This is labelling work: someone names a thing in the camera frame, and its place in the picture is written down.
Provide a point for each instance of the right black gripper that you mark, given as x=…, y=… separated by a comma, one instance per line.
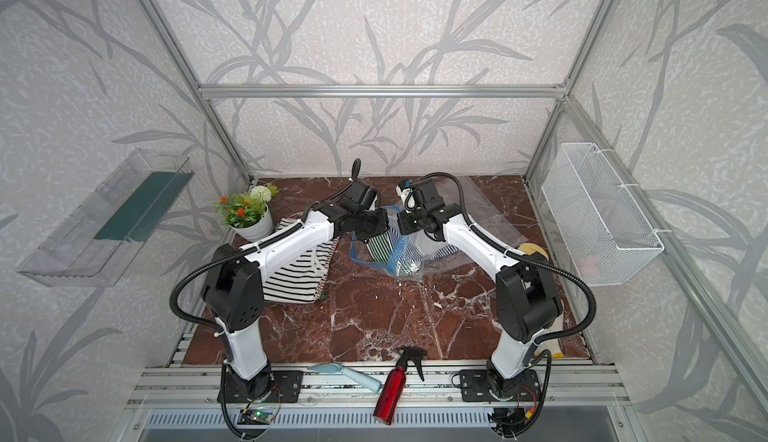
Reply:
x=403, y=226

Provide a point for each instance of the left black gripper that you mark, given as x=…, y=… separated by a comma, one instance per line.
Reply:
x=383, y=224

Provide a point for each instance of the black white striped top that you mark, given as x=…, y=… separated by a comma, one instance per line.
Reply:
x=301, y=281

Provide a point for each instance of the blue white striped top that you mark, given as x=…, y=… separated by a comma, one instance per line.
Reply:
x=431, y=250

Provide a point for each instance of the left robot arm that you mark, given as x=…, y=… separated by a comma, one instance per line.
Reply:
x=233, y=288

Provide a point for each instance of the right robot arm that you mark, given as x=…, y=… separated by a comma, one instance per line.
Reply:
x=527, y=299

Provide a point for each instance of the green white striped garment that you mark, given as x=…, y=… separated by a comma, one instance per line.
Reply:
x=395, y=255

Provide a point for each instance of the potted plant white pot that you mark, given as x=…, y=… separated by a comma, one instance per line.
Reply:
x=248, y=213

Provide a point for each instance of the yellow smiley sponge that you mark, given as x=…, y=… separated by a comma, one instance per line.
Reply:
x=530, y=249

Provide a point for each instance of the light blue brush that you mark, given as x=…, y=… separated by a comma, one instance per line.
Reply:
x=366, y=381

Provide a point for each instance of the red spray bottle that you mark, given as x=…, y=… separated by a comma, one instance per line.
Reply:
x=393, y=387

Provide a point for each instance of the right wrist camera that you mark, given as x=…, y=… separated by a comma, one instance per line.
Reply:
x=405, y=192

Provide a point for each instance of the white wire basket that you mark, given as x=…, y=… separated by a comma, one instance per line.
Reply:
x=608, y=236

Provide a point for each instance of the clear plastic wall shelf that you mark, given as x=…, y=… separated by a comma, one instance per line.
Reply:
x=95, y=245

